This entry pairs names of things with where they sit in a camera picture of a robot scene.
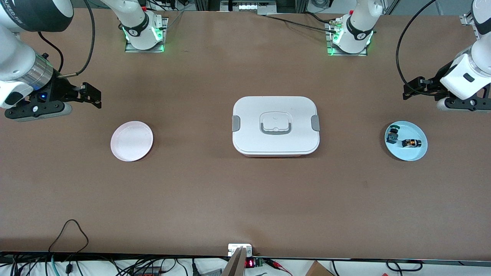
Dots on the brown cardboard piece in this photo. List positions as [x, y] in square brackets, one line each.
[318, 270]

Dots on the aluminium frame rail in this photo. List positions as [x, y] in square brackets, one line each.
[468, 20]

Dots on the dark aluminium frame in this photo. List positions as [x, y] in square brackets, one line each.
[211, 4]

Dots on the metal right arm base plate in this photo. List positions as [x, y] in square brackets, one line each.
[132, 49]

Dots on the green switch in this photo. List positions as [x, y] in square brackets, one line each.
[392, 135]

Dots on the white lidded lunch box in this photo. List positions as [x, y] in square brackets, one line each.
[249, 115]

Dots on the pink round plate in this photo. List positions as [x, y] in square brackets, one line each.
[131, 141]

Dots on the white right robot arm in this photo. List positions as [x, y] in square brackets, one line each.
[15, 50]

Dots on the orange switch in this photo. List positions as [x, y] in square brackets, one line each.
[411, 143]

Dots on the grey flat device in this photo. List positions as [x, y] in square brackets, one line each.
[211, 273]

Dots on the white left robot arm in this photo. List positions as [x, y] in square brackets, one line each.
[460, 80]

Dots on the small white box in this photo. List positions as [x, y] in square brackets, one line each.
[234, 248]

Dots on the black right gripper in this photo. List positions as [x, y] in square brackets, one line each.
[61, 89]

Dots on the black power strip with plugs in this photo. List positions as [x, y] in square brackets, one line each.
[147, 272]

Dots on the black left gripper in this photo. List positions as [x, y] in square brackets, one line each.
[434, 83]

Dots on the grey-brown bar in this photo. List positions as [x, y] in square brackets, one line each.
[236, 266]

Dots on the light blue round plate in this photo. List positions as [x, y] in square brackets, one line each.
[410, 153]

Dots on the white strip device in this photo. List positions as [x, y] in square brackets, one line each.
[257, 7]

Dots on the red digit display module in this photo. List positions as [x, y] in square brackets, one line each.
[250, 263]

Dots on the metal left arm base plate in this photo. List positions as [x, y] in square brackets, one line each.
[347, 54]

